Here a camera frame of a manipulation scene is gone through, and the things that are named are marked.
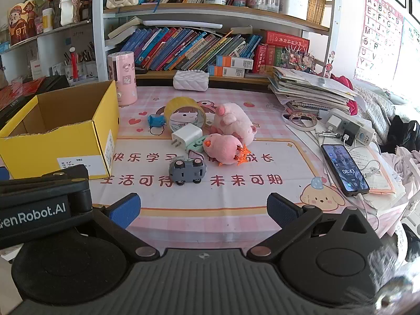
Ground yellow cardboard box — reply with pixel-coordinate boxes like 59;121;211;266
0;80;120;180

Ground black smartphone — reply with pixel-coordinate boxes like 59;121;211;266
321;144;371;197

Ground red thick dictionary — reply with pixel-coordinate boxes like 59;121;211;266
252;43;268;74
265;46;283;73

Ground row of leaning colourful books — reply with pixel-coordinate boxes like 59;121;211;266
120;26;263;72

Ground white charging cable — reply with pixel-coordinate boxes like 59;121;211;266
348;148;383;233

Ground pink alphabet wall poster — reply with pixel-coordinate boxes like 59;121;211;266
354;0;405;81

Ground large pink plush pig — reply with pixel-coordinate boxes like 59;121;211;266
210;103;257;144

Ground beige paperback book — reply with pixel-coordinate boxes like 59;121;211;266
108;16;143;40

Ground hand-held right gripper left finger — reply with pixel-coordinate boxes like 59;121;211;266
92;193;161;263

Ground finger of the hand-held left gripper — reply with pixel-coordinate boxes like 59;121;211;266
0;164;90;192

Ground yellow tape roll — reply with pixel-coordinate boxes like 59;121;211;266
164;97;207;132

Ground white thin tape ring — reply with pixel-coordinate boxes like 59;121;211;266
283;112;321;131

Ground white pen holder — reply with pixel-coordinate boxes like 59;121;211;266
280;0;309;21

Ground white power strip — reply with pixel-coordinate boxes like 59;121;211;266
326;108;376;145

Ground white wall poster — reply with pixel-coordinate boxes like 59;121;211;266
398;16;420;96

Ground white small bag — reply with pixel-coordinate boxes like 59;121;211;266
60;0;81;26

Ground black case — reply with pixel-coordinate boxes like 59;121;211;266
0;75;70;128

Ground white charger adapter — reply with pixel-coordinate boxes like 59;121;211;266
326;112;343;132

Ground pink printed desk mat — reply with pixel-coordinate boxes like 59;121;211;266
88;86;383;250

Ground small pink plush chick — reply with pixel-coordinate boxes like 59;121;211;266
203;133;252;166

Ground pink cylindrical humidifier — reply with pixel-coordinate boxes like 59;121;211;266
107;51;138;106

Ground stack of papers and notebooks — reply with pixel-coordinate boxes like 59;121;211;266
267;66;360;117

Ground white bookshelf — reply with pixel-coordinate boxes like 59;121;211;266
92;0;338;86

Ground black cloth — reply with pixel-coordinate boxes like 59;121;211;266
382;115;420;153

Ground white quilted purse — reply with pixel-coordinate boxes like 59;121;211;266
173;70;210;91

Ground colourful acrylic decoration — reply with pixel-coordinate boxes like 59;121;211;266
281;44;316;73

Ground fortune god figure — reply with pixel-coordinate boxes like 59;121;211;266
7;0;37;46

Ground red pen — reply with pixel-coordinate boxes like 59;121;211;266
67;48;79;81

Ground red bag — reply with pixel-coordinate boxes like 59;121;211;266
330;74;358;115

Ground red flat dictionary box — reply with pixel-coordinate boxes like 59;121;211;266
265;30;310;50

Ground white charger plug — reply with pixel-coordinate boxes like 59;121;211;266
171;125;203;152

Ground white yellow jar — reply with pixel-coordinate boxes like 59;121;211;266
42;8;54;33

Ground black charger adapter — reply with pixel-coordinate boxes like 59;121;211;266
343;123;361;146

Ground cartoon deer sticker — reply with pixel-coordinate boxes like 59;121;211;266
323;51;337;79

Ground pale pink cloth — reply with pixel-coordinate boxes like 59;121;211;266
382;148;420;237

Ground red paper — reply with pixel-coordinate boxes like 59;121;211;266
0;83;43;110

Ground loose paper sheets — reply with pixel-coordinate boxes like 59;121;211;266
285;121;406;211

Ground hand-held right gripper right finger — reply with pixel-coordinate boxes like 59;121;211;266
246;192;379;262

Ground orange blue white carton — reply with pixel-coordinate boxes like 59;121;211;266
216;55;254;70
208;66;246;78

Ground grey toy car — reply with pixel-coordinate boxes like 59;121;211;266
169;157;207;186

